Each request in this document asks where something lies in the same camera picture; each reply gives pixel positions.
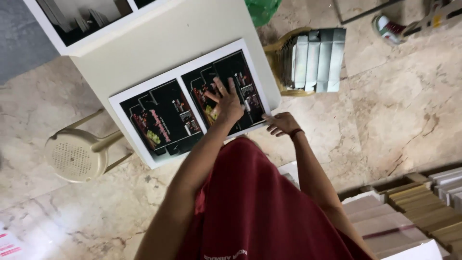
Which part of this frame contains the person's right hand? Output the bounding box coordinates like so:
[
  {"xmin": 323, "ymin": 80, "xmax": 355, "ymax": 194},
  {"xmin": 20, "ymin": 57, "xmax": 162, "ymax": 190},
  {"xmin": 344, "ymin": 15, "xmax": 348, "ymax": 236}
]
[{"xmin": 262, "ymin": 112, "xmax": 302, "ymax": 138}]

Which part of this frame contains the person's left hand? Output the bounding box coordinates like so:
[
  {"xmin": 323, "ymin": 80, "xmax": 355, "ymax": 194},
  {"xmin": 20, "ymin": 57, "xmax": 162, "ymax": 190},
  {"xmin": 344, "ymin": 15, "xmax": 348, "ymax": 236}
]
[{"xmin": 204, "ymin": 77, "xmax": 245, "ymax": 123}]

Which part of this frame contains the white paper sheet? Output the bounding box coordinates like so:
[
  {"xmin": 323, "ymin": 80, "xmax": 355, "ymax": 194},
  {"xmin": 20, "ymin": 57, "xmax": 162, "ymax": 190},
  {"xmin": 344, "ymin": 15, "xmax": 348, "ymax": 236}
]
[{"xmin": 277, "ymin": 161, "xmax": 301, "ymax": 189}]

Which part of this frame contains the beige plastic stool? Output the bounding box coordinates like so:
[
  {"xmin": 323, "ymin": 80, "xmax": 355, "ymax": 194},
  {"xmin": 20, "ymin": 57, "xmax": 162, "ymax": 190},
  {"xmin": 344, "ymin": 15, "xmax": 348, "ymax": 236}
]
[{"xmin": 43, "ymin": 108, "xmax": 135, "ymax": 183}]

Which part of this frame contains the white sheet with black prints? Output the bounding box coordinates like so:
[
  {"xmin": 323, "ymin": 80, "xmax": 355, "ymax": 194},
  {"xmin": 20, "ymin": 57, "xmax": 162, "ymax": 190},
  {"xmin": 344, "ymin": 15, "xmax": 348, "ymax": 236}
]
[{"xmin": 108, "ymin": 39, "xmax": 272, "ymax": 169}]

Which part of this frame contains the dark metal frame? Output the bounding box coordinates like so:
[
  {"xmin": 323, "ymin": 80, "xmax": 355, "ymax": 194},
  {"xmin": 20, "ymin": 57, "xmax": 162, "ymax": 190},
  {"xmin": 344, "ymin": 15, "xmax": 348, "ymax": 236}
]
[{"xmin": 332, "ymin": 0, "xmax": 406, "ymax": 26}]

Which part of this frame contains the white paper with red print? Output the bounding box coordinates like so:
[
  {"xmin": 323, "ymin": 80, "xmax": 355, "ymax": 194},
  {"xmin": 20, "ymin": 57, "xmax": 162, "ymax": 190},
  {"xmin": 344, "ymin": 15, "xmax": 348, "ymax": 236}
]
[{"xmin": 0, "ymin": 221, "xmax": 26, "ymax": 260}]

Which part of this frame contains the dark sheets stack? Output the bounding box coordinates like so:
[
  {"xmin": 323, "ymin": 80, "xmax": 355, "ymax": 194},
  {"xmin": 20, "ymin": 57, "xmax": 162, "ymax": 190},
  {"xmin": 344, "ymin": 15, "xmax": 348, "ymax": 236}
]
[{"xmin": 36, "ymin": 0, "xmax": 133, "ymax": 46}]

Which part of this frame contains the green plastic bag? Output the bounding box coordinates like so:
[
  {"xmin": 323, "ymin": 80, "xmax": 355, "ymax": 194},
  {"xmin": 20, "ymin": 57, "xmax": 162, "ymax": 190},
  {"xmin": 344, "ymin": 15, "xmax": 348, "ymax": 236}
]
[{"xmin": 245, "ymin": 0, "xmax": 283, "ymax": 28}]

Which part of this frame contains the beige plastic chair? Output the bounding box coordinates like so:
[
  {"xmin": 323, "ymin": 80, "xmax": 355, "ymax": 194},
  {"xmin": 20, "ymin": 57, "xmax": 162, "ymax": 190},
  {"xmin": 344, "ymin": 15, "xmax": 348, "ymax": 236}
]
[{"xmin": 263, "ymin": 27, "xmax": 348, "ymax": 97}]

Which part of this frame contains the stack of grey folded cartons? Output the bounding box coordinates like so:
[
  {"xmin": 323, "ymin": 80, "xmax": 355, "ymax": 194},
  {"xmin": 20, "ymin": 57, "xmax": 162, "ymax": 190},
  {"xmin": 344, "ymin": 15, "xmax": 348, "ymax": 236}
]
[{"xmin": 280, "ymin": 28, "xmax": 347, "ymax": 94}]

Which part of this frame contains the white desk with compartments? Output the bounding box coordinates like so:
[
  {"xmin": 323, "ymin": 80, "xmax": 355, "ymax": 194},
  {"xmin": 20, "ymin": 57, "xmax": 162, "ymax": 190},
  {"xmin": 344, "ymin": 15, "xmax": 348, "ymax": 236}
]
[{"xmin": 23, "ymin": 0, "xmax": 282, "ymax": 170}]

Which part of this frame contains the dark red shirt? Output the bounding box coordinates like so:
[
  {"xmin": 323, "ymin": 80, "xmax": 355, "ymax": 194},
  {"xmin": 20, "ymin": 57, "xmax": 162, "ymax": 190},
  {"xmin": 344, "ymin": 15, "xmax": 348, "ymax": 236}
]
[{"xmin": 175, "ymin": 137, "xmax": 375, "ymax": 260}]

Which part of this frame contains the heap of cardboard sheet stacks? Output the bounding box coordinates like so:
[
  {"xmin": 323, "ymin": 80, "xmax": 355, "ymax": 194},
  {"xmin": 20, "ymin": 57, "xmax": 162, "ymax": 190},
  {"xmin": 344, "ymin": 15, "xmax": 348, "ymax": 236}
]
[{"xmin": 339, "ymin": 166, "xmax": 462, "ymax": 260}]

